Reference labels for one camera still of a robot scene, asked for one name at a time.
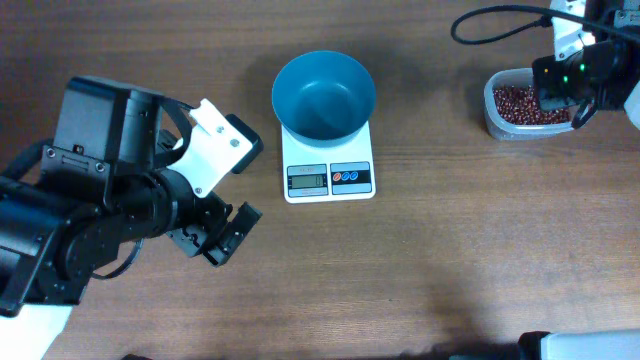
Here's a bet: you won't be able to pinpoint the clear plastic bean container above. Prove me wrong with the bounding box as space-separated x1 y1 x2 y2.
484 68 573 141

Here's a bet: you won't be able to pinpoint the white digital kitchen scale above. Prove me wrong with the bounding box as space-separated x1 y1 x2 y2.
282 125 376 204

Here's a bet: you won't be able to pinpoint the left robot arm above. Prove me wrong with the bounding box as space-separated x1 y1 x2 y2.
1 76 263 359

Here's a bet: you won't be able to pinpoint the blue plastic bowl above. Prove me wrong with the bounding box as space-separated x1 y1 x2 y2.
271 50 377 148

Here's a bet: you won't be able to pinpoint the red beans in container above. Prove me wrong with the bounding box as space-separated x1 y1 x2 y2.
493 86 570 126

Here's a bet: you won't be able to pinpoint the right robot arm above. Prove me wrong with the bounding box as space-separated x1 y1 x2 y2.
532 0 639 129

